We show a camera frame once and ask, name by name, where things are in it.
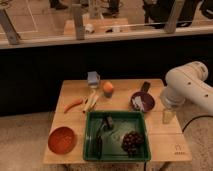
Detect white grey towel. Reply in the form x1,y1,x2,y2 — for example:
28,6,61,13
132,96,144,111

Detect black spatula tool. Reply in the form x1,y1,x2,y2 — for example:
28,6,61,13
95,115,114,159

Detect dark grape bunch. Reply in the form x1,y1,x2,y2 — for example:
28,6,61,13
121,131,144,157

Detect green plastic tray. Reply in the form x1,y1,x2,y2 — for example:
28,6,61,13
83,111,151,162

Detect blue white mug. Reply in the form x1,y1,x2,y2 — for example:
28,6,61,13
87,71,100,88

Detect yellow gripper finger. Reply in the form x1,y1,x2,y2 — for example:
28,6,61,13
162,109,176,124

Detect dark red pan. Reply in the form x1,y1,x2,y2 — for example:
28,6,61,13
130,81,155,113

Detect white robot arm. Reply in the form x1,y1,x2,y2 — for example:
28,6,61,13
160,61,213,124

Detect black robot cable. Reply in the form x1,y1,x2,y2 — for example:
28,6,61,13
181,114,213,133

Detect orange carrot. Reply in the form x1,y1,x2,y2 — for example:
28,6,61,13
64,98,83,113

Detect orange red bowl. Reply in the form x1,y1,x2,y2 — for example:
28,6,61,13
48,127,76,155

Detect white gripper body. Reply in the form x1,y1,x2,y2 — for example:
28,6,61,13
160,87,185,110

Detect orange fruit on cup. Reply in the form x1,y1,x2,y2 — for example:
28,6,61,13
102,81,114,98

